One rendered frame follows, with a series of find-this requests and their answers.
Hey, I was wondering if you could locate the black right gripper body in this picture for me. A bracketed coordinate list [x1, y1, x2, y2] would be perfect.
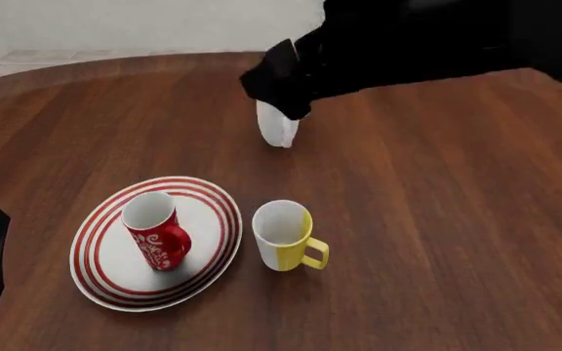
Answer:
[239, 38, 326, 111]

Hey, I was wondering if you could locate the red mug with white pattern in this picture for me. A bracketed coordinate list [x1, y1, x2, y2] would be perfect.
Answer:
[120, 190, 193, 272]

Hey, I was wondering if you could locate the white and yellow mug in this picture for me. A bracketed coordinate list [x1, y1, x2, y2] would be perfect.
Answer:
[251, 199, 331, 272]

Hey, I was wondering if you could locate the white plate with red rings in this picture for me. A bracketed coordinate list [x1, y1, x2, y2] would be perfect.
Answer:
[68, 175, 244, 313]

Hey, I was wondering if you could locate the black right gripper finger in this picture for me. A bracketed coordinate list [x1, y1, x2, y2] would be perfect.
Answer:
[280, 100, 313, 121]

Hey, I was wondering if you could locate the plain white mug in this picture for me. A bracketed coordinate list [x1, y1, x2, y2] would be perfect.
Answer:
[256, 99, 301, 149]

